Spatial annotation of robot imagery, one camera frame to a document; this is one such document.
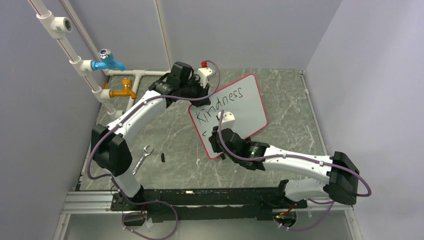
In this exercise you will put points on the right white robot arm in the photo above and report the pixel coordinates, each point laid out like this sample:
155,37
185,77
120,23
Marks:
326,176

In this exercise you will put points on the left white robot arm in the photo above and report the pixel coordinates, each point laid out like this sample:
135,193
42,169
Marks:
109,144

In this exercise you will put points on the blue faucet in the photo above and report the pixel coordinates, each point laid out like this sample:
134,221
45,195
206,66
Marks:
107,61

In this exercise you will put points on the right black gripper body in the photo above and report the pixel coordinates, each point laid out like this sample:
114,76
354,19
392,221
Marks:
217,147

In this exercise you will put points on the pink-framed whiteboard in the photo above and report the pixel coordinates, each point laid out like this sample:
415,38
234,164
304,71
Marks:
243,99

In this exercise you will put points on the orange faucet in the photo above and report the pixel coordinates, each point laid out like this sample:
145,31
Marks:
127,85

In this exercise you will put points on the silver wrench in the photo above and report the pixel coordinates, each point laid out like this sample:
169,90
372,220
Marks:
147,151

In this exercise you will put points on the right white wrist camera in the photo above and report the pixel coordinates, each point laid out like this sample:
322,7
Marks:
227,119

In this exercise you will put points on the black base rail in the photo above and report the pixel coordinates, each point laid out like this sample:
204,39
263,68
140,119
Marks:
259,203

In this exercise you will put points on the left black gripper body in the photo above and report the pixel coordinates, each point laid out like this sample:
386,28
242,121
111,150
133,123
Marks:
194,90

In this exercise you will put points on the white pvc pipe frame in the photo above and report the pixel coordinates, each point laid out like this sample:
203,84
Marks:
58,28

